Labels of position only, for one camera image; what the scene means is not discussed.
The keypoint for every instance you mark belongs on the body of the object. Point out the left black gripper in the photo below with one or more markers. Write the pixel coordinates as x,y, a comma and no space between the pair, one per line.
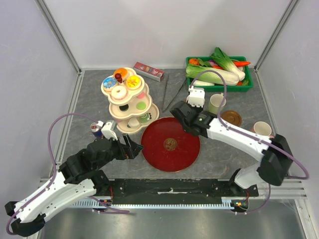
129,151

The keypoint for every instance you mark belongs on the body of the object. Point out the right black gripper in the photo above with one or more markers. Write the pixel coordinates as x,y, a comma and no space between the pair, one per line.
200,109

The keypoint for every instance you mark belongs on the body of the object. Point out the white cake slice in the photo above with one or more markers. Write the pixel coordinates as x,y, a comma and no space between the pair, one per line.
133,123

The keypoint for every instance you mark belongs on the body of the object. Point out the green swirl roll cake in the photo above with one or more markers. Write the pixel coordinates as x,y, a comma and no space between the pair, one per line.
145,118

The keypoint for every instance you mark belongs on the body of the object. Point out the light green mug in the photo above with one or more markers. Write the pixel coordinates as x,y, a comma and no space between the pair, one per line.
216,102

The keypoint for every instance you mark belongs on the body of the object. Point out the metal tongs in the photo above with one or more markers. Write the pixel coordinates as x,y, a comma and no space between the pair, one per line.
163,107

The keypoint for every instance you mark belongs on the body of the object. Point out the black cookie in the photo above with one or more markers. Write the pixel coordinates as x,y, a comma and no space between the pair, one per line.
124,107

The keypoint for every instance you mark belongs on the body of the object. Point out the green cookie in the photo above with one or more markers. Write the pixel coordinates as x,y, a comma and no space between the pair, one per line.
141,106

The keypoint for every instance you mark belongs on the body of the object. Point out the pink cookie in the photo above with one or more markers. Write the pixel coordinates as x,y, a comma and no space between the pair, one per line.
141,95

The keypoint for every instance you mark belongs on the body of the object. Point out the white donut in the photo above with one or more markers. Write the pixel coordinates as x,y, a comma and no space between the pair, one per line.
119,92

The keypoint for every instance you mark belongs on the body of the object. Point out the yellow donut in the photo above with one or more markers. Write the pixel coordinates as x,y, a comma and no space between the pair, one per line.
133,82

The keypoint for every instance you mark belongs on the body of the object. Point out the blue donut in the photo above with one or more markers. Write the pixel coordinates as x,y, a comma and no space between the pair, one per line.
109,83

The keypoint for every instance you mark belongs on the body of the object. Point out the orange donut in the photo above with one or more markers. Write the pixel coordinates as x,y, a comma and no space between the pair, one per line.
123,72

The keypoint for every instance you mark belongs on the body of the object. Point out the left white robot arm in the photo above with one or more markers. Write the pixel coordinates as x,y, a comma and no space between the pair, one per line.
80,176

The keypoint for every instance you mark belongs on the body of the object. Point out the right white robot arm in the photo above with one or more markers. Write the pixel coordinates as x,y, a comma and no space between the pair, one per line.
272,165

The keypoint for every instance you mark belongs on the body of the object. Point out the red round tray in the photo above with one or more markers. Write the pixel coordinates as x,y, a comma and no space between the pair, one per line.
167,147

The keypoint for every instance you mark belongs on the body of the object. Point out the white radish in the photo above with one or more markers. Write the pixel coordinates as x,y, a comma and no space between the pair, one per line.
199,83

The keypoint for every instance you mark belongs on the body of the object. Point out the brown wooden coaster right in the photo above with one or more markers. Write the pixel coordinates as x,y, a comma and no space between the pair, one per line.
232,117

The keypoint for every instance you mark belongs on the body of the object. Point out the cream three-tier dessert stand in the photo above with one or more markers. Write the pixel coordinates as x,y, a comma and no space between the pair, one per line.
121,118

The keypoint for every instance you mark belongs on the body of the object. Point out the red bull can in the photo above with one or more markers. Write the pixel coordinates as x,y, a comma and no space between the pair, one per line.
96,130

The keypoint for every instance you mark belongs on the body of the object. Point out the napa cabbage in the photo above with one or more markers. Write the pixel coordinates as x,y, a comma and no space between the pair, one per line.
230,79

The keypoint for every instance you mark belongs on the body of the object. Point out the orange pumpkin toy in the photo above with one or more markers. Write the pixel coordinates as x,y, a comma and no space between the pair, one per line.
194,61

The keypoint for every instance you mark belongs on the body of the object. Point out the red rectangular box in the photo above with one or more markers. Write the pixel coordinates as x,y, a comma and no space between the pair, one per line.
148,71

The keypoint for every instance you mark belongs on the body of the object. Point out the purple onion toy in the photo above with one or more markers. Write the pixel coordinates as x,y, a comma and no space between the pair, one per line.
212,63

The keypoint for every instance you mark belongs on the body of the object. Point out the green plastic basket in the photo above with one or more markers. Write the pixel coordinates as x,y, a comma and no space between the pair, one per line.
247,85

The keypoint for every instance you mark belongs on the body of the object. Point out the bok choy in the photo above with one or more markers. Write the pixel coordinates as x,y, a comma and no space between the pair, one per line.
224,61

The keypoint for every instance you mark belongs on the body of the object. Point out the pink mug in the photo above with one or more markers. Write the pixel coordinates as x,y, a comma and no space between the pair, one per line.
262,128

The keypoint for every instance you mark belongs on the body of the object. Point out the red chili pepper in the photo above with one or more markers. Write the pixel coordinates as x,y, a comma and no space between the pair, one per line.
241,63

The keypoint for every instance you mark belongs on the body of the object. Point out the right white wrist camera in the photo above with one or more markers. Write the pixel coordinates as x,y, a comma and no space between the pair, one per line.
196,97

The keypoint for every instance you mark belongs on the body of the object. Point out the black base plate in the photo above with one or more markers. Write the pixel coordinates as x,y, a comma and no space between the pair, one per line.
172,191

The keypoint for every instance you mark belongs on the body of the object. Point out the white slotted cable duct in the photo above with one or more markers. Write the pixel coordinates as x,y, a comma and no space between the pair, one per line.
226,204

